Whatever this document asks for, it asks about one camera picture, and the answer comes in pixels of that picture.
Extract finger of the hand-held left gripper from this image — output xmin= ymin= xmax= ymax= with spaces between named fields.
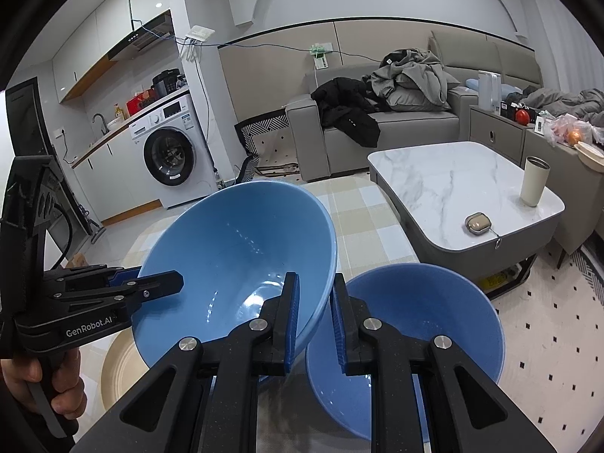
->
xmin=52 ymin=270 xmax=185 ymax=312
xmin=42 ymin=265 xmax=143 ymax=293

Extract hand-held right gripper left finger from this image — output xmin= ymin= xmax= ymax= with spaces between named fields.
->
xmin=71 ymin=272 xmax=300 ymax=453

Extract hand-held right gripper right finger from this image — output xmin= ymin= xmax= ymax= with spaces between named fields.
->
xmin=331 ymin=274 xmax=560 ymax=453

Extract blue bowl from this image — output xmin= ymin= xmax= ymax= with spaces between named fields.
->
xmin=131 ymin=180 xmax=338 ymax=370
xmin=304 ymin=263 xmax=505 ymax=444

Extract cream plate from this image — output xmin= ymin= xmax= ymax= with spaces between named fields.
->
xmin=100 ymin=328 xmax=159 ymax=411

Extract person's left hand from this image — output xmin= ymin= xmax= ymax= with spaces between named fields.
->
xmin=0 ymin=349 xmax=86 ymax=424

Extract white kitchen base cabinet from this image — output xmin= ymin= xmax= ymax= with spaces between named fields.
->
xmin=71 ymin=127 xmax=147 ymax=225

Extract checked tablecloth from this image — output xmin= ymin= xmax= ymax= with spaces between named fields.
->
xmin=78 ymin=182 xmax=421 ymax=453

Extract white washing machine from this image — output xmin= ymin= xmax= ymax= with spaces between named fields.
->
xmin=128 ymin=93 xmax=219 ymax=209

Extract black flat panel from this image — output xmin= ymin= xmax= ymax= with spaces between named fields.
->
xmin=5 ymin=77 xmax=92 ymax=270

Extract red box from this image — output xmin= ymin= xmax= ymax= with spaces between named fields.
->
xmin=126 ymin=89 xmax=159 ymax=115

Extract beige earbuds case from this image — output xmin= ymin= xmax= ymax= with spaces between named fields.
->
xmin=465 ymin=212 xmax=492 ymax=234

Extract marble coffee table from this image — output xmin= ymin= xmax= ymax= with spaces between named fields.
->
xmin=367 ymin=140 xmax=566 ymax=300

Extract black white patterned bag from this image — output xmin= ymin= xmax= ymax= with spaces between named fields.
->
xmin=234 ymin=112 xmax=303 ymax=185

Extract black rice cooker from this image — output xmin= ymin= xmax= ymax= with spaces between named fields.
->
xmin=152 ymin=70 xmax=182 ymax=97

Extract dotted rug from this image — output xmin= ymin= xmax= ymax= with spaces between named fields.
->
xmin=491 ymin=240 xmax=604 ymax=439

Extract grey sofa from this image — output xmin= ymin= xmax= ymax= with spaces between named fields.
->
xmin=285 ymin=31 xmax=543 ymax=182

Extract black jacket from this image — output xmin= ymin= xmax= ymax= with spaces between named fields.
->
xmin=311 ymin=77 xmax=381 ymax=148

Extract range hood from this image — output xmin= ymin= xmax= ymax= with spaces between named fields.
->
xmin=109 ymin=9 xmax=174 ymax=61

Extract cream tumbler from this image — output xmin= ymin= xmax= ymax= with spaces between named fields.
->
xmin=520 ymin=156 xmax=551 ymax=207

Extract white router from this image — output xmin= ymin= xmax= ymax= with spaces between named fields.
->
xmin=185 ymin=25 xmax=215 ymax=60

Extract grey side cabinet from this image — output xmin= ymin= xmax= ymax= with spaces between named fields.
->
xmin=469 ymin=104 xmax=604 ymax=256

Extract grey clothing pile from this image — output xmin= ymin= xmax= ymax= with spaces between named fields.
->
xmin=370 ymin=48 xmax=461 ymax=111

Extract white power strip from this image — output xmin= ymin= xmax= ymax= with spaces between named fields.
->
xmin=309 ymin=43 xmax=333 ymax=69

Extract cream takeaway bowl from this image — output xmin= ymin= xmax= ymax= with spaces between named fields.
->
xmin=575 ymin=142 xmax=604 ymax=173

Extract grey blanket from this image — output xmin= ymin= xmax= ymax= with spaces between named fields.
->
xmin=519 ymin=86 xmax=604 ymax=126

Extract white wall cabinets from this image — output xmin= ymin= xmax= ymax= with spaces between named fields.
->
xmin=52 ymin=0 xmax=171 ymax=102

